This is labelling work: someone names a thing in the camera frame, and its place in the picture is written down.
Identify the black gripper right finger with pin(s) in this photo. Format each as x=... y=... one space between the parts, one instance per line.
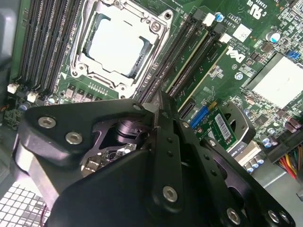
x=210 y=165

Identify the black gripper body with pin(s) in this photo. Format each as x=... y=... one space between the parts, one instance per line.
x=106 y=201

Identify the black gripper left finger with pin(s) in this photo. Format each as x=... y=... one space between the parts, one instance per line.
x=94 y=111

